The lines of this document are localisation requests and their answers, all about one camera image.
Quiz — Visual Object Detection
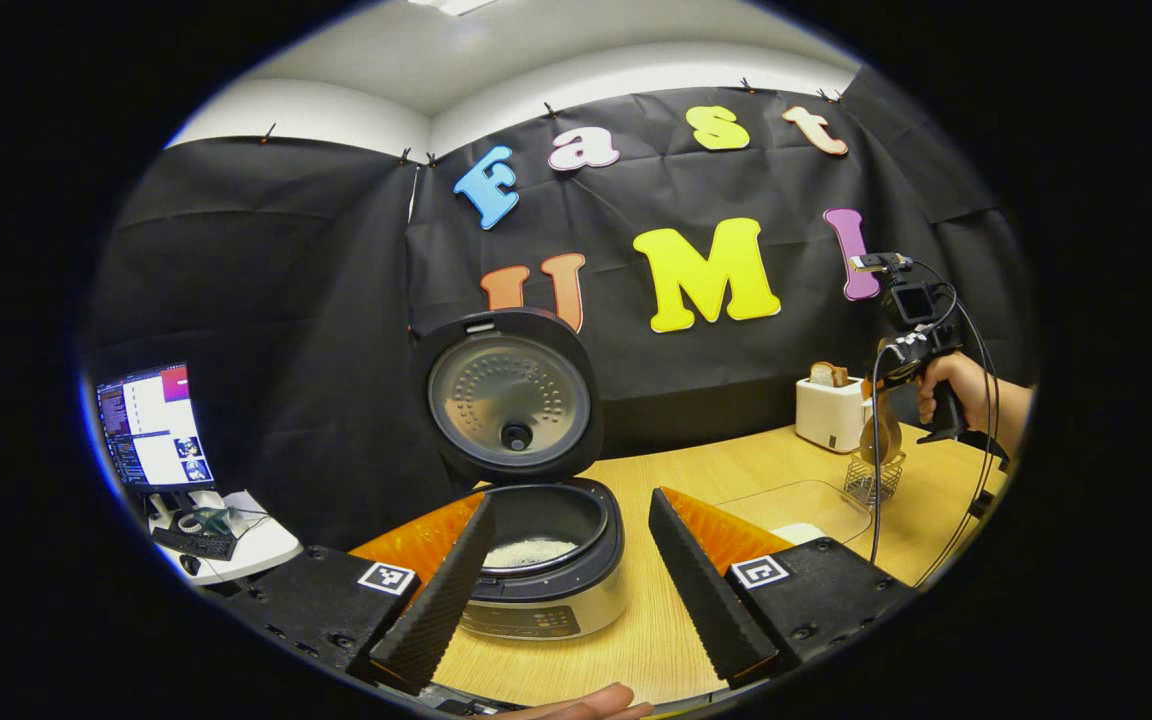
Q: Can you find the small white rice portion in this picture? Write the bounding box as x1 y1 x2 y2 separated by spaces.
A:
484 538 579 569

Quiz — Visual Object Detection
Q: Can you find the computer monitor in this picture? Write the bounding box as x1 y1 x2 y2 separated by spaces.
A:
96 363 215 491

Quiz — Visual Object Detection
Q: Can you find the white side table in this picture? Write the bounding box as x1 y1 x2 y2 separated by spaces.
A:
146 488 305 586

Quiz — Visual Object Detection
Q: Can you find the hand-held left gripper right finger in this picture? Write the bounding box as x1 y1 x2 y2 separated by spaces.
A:
648 487 917 689

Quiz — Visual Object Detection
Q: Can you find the black keyboard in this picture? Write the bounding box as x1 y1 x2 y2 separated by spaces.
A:
151 527 237 561

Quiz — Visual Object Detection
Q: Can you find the black cable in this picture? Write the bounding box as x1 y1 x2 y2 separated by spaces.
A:
911 262 1002 589
869 345 887 566

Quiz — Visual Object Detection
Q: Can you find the black backdrop cloth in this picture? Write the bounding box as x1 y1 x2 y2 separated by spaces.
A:
86 65 1037 551

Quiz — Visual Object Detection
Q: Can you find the wooden spoon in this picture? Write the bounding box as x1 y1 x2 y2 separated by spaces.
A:
858 375 904 466

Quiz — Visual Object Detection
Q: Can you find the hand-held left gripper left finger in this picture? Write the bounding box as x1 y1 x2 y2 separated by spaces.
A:
226 492 497 696

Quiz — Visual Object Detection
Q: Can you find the white toaster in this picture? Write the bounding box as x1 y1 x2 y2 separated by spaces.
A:
795 375 867 454

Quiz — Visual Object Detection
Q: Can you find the clear chopstick holder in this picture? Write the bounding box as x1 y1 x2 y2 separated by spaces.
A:
843 450 907 507

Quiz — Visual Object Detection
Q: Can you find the clear plastic rice container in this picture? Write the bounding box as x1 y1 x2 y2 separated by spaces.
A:
714 480 874 546

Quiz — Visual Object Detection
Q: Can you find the silver black rice cooker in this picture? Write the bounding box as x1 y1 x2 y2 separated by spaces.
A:
414 308 629 641

